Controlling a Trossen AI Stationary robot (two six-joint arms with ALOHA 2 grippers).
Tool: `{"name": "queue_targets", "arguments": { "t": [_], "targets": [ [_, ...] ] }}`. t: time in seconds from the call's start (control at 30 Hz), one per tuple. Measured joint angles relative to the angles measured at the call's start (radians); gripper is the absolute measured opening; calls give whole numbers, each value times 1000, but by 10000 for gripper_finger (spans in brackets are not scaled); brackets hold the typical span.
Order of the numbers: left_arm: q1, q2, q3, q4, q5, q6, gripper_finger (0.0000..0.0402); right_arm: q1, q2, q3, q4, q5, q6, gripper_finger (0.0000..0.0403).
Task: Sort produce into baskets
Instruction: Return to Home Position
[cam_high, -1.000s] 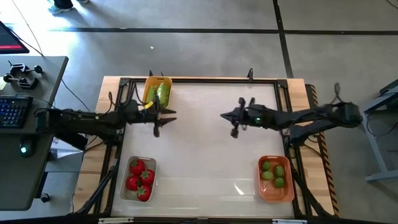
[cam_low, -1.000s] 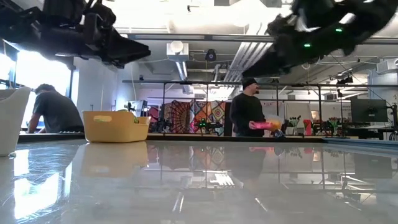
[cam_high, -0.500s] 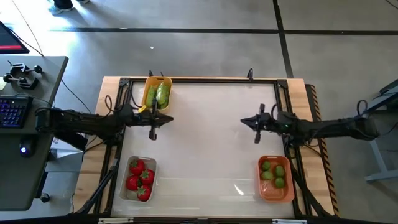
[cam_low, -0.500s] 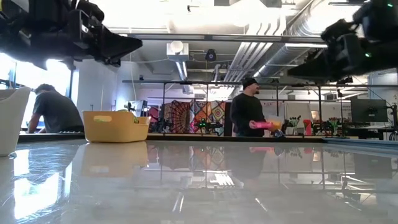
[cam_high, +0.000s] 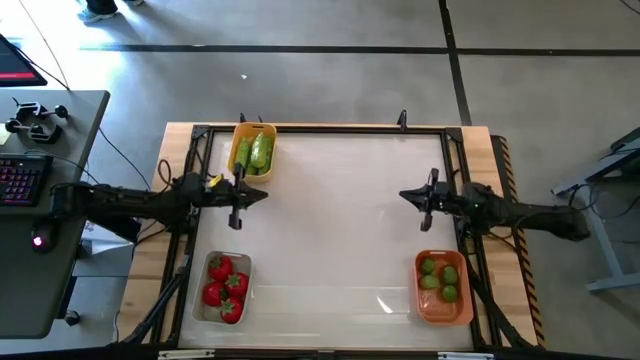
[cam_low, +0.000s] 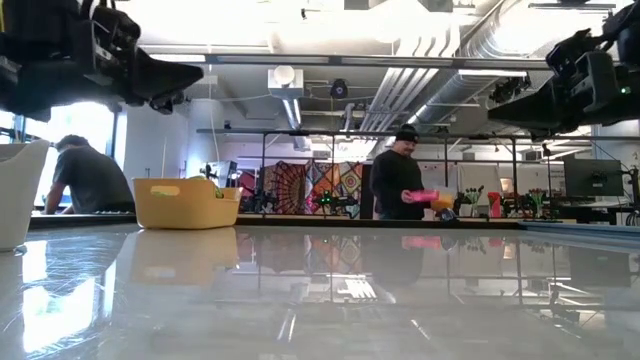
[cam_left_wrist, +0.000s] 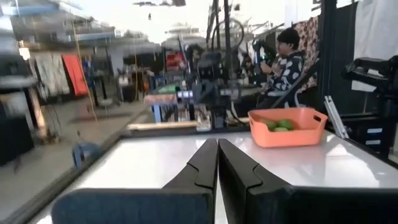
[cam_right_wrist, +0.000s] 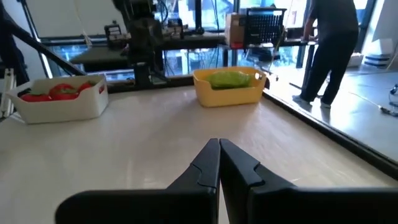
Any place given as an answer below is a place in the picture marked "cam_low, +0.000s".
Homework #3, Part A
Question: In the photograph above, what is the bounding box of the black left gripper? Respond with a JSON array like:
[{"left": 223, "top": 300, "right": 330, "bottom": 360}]
[{"left": 74, "top": 0, "right": 205, "bottom": 116}]

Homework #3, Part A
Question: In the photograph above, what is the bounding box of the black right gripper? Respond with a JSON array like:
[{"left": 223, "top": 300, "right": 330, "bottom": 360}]
[{"left": 487, "top": 27, "right": 640, "bottom": 138}]

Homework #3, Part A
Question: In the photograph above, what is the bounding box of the white plastic basket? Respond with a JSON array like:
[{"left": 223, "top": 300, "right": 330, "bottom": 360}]
[{"left": 0, "top": 138, "right": 51, "bottom": 252}]

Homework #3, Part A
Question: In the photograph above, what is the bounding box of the black track light cluster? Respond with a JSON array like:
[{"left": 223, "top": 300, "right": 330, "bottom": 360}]
[{"left": 488, "top": 74, "right": 532, "bottom": 105}]

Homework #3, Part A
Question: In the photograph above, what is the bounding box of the black computer monitor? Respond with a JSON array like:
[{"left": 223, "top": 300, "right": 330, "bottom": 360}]
[{"left": 563, "top": 158, "right": 625, "bottom": 200}]

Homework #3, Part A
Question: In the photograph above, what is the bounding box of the white curtain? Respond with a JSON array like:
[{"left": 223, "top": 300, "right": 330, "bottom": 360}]
[{"left": 422, "top": 162, "right": 503, "bottom": 201}]

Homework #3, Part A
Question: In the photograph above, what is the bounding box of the large bright window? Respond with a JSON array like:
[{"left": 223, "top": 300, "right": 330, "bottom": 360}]
[{"left": 0, "top": 102, "right": 117, "bottom": 206}]

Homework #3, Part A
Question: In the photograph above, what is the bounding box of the person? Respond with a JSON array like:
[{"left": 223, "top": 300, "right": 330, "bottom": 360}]
[
  {"left": 42, "top": 133, "right": 136, "bottom": 216},
  {"left": 368, "top": 123, "right": 434, "bottom": 221}
]

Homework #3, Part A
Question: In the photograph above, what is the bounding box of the white ceiling lamp box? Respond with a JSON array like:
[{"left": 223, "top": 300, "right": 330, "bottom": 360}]
[{"left": 267, "top": 64, "right": 305, "bottom": 100}]

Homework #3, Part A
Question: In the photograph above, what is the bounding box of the yellow plastic basket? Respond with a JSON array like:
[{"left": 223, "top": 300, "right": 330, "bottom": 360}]
[{"left": 132, "top": 177, "right": 244, "bottom": 231}]

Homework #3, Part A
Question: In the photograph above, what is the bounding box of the orange container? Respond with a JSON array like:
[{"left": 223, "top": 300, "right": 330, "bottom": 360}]
[{"left": 430, "top": 187, "right": 457, "bottom": 212}]

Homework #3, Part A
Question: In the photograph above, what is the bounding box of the pink container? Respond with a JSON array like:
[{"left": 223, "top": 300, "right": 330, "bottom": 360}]
[{"left": 408, "top": 188, "right": 441, "bottom": 204}]

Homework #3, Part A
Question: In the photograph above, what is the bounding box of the colourful patterned tapestry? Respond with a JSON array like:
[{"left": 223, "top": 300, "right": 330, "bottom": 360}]
[{"left": 238, "top": 159, "right": 365, "bottom": 219}]

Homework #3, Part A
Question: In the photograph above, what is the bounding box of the black ceiling spotlight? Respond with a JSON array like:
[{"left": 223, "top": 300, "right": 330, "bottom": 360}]
[{"left": 329, "top": 78, "right": 350, "bottom": 100}]

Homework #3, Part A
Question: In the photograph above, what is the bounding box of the aluminium beam with light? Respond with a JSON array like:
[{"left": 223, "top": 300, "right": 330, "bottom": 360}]
[{"left": 139, "top": 49, "right": 551, "bottom": 71}]

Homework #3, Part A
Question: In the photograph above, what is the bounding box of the silver ceiling duct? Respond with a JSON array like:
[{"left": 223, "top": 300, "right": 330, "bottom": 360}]
[{"left": 384, "top": 0, "right": 566, "bottom": 156}]

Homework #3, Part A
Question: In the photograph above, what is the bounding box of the black metal rack frame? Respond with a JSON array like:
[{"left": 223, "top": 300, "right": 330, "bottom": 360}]
[{"left": 196, "top": 127, "right": 640, "bottom": 221}]

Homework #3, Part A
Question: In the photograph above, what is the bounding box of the black table frame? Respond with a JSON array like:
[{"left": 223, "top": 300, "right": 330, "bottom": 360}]
[{"left": 28, "top": 213, "right": 640, "bottom": 237}]

